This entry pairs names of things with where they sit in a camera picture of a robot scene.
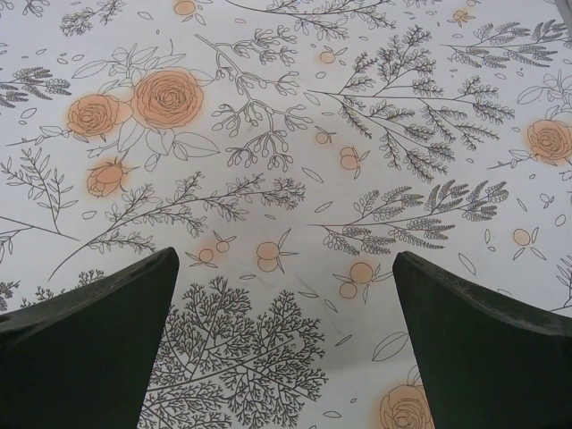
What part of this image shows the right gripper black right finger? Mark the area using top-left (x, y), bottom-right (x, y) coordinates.
top-left (391, 250), bottom-right (572, 429)

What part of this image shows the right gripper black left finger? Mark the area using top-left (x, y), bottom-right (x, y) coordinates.
top-left (0, 247), bottom-right (180, 429)

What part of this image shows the floral patterned table cover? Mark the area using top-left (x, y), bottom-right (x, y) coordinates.
top-left (0, 0), bottom-right (572, 429)

